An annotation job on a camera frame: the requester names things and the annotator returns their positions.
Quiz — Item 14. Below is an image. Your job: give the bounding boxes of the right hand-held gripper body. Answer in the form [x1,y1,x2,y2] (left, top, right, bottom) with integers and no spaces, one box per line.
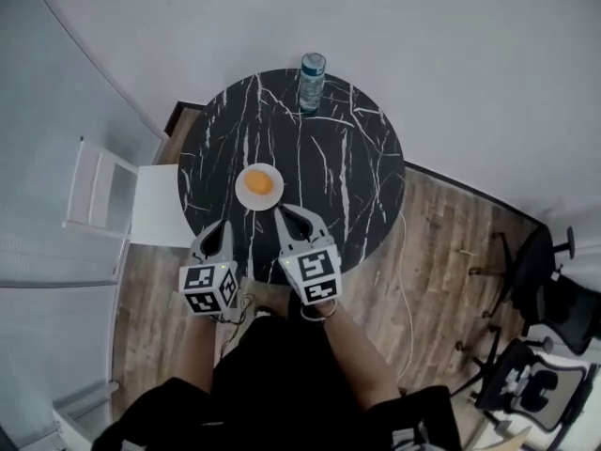
[277,235,342,307]

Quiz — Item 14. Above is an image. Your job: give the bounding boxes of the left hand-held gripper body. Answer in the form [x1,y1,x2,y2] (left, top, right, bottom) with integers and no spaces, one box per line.
[177,250,240,321]

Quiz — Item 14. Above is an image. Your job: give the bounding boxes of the white round plate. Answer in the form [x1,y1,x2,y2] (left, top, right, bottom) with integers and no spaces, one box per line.
[235,163,285,212]

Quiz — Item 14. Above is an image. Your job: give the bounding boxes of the orange round fruit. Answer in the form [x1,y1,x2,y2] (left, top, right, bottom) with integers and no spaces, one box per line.
[244,169,275,196]

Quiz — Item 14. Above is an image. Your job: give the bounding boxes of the person's left forearm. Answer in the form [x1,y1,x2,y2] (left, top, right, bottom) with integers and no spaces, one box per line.
[180,315,227,394]

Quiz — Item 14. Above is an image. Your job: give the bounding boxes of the person's right forearm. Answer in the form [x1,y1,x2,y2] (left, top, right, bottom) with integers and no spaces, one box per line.
[322,303,401,409]

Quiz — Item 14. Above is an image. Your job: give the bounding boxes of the black marble round table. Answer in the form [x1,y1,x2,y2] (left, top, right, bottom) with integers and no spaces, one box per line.
[177,68,407,286]

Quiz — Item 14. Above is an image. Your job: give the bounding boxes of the white chair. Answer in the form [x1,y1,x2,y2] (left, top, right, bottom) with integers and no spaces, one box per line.
[62,135,194,249]

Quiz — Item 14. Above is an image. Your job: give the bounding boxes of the person's black clothing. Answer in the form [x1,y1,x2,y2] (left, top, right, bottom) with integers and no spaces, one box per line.
[91,315,465,451]

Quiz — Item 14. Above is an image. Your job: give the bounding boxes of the clear water bottle blue cap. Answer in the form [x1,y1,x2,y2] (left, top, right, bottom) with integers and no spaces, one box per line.
[299,52,328,115]

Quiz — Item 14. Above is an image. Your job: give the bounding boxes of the black mesh office chair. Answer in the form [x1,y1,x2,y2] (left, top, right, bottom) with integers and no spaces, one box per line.
[486,225,601,357]

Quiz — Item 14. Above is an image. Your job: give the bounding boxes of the office chair with beige seat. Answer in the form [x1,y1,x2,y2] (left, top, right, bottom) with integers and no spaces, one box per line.
[453,335,601,436]

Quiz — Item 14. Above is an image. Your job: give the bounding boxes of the thin black cable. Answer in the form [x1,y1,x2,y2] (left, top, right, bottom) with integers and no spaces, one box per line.
[219,292,258,348]

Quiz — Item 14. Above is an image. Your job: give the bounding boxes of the white wrist strap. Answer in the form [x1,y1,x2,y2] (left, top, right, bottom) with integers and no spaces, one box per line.
[300,297,339,322]

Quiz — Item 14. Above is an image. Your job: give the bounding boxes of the white floor cable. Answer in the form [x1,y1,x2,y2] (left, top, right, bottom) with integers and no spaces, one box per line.
[395,208,415,387]

